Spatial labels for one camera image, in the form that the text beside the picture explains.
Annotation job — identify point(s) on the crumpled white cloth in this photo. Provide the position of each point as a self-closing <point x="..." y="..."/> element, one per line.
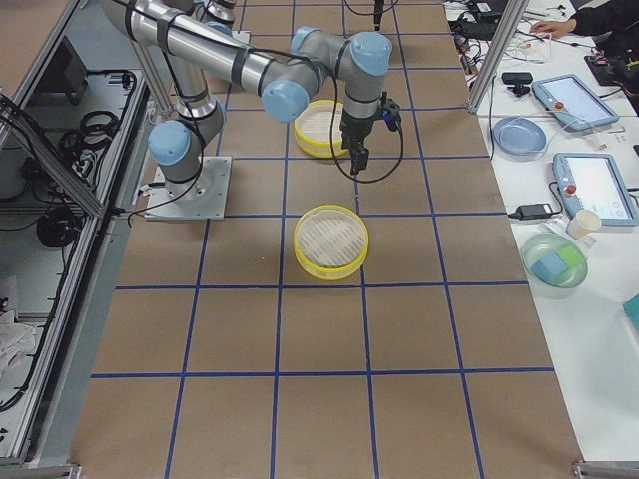
<point x="17" y="340"/>

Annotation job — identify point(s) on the blue sponge block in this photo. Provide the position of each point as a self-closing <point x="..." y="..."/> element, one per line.
<point x="549" y="268"/>

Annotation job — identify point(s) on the blue plate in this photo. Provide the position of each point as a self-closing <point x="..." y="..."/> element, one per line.
<point x="520" y="138"/>

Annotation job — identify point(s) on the black webcam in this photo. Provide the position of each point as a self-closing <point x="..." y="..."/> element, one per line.
<point x="517" y="82"/>

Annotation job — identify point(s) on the blue teach pendant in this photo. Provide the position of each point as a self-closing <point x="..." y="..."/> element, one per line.
<point x="573" y="103"/>
<point x="593" y="182"/>

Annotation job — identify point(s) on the far blue teach pendant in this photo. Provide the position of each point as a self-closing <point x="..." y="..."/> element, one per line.
<point x="573" y="103"/>

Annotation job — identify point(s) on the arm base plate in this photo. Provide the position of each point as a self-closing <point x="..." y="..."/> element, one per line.
<point x="205" y="200"/>

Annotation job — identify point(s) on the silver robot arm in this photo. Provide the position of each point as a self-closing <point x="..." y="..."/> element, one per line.
<point x="285" y="88"/>

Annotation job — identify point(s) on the green sponge block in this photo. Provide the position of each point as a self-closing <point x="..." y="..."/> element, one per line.
<point x="572" y="256"/>

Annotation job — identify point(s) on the green glass bowl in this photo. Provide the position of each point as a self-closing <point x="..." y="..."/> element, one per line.
<point x="541" y="244"/>

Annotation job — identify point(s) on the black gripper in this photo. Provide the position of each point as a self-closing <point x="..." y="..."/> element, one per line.
<point x="355" y="130"/>
<point x="378" y="10"/>

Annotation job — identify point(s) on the small black power brick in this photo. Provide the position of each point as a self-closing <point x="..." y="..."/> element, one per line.
<point x="531" y="212"/>

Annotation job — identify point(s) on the aluminium frame post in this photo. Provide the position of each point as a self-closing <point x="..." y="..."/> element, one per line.
<point x="505" y="31"/>

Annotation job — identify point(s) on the yellow bamboo steamer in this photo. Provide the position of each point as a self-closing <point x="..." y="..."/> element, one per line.
<point x="330" y="242"/>
<point x="317" y="130"/>

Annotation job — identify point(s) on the paper cup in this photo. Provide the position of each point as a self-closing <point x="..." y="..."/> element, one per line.
<point x="584" y="222"/>

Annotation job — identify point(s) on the person hand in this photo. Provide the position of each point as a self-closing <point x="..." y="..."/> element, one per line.
<point x="556" y="29"/>

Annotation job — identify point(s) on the near blue teach pendant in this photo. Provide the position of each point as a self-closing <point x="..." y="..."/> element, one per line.
<point x="593" y="182"/>

